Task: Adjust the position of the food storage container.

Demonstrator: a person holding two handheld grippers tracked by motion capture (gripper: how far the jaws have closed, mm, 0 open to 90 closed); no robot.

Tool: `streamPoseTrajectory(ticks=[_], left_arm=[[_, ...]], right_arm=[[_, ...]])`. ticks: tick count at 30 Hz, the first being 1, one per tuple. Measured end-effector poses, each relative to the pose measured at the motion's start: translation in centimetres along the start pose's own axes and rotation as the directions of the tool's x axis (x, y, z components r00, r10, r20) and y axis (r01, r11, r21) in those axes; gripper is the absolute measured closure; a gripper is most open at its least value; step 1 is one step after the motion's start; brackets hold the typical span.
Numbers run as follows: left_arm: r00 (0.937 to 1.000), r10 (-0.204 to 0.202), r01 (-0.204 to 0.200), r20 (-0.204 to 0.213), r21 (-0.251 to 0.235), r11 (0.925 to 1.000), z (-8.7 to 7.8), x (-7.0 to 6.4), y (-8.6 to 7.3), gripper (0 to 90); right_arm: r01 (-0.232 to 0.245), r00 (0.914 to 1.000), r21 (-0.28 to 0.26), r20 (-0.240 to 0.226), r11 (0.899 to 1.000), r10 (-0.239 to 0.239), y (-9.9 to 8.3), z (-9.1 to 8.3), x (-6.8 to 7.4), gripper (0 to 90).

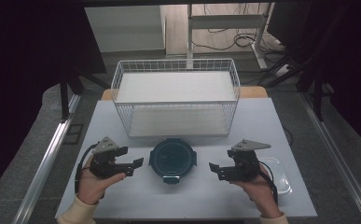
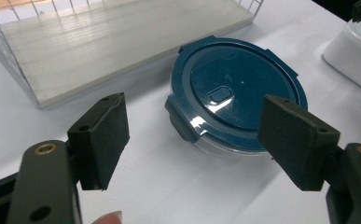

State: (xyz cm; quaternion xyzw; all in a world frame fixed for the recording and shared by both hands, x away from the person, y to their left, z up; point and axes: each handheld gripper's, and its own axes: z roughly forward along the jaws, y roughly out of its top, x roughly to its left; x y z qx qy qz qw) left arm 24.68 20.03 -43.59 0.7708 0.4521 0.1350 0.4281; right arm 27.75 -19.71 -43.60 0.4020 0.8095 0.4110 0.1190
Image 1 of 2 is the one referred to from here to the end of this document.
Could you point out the person's right hand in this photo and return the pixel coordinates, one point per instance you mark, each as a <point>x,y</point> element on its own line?
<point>262,193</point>

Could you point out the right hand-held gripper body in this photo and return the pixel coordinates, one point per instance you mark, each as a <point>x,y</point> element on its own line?
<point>245,165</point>

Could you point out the aluminium rail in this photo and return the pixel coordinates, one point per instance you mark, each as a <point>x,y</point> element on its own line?
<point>340,155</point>
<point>47,161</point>

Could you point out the black metal stand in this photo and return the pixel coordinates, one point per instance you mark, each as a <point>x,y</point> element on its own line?
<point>317,99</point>
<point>64,99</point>

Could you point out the person's left hand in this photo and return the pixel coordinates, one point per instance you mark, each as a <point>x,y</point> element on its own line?
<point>89,186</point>

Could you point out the white metal desk frame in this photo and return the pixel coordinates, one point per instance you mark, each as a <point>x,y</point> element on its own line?
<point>226,21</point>

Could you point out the dark curtain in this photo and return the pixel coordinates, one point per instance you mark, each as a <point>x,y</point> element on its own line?
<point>352,62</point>
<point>22,77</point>

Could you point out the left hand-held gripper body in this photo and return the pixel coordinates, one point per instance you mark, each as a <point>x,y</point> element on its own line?
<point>105,161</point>

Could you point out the white power strip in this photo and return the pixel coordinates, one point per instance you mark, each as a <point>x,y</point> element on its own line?
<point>282,70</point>

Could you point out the round container dark blue lid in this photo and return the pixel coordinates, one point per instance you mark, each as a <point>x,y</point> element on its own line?
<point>172,158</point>

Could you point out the clear rectangular plastic container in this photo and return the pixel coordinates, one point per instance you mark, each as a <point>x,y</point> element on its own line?
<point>282,180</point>

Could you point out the white cabinet panel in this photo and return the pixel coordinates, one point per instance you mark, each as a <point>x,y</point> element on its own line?
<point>125,28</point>

